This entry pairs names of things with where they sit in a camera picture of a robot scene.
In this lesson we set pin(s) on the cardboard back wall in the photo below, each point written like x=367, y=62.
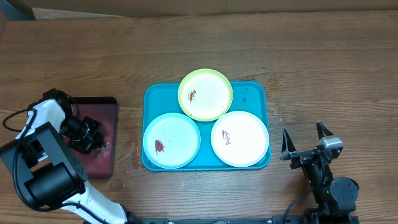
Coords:
x=24, y=9

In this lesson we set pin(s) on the light blue plate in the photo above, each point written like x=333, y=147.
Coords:
x=171, y=141

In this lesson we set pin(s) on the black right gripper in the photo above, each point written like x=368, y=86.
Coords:
x=289, y=152

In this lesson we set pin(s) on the black tray with pink liquid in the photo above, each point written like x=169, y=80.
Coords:
x=99, y=162

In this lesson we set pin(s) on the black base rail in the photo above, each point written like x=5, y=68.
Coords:
x=295, y=219

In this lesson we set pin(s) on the yellow-green rimmed plate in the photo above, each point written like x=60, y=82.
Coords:
x=205, y=94

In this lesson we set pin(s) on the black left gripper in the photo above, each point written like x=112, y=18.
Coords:
x=86, y=145

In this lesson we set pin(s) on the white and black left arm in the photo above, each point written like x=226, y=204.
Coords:
x=64, y=142

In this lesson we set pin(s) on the white plate with pink rim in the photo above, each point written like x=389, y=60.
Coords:
x=239, y=139

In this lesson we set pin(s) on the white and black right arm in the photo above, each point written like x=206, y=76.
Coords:
x=335, y=197

